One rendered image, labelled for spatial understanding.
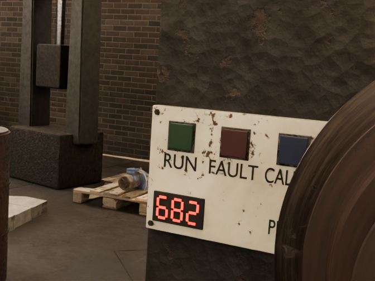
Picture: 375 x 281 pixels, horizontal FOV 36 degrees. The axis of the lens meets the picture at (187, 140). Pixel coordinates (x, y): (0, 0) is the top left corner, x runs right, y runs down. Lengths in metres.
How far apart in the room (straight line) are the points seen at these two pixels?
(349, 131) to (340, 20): 0.20
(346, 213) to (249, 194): 0.23
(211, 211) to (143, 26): 7.06
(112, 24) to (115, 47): 0.31
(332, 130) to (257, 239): 0.24
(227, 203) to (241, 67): 0.19
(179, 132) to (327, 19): 0.24
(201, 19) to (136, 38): 7.04
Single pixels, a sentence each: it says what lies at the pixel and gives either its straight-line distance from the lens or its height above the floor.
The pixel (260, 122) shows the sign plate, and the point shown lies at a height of 1.23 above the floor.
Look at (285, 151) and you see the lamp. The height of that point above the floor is 1.20.
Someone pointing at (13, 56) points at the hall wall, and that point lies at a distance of 9.15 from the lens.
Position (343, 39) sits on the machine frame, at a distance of 0.75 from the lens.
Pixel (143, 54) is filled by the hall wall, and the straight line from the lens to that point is 7.78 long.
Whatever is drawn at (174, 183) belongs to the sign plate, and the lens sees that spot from 0.82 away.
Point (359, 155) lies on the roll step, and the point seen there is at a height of 1.22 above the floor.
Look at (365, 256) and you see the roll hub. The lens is 0.52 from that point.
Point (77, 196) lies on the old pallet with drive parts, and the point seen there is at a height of 0.06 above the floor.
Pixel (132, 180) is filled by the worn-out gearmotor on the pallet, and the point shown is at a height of 0.26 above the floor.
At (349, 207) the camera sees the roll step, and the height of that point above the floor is 1.17.
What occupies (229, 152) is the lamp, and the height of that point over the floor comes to 1.19.
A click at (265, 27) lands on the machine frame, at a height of 1.36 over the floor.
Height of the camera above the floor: 1.30
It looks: 7 degrees down
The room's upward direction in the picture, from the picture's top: 4 degrees clockwise
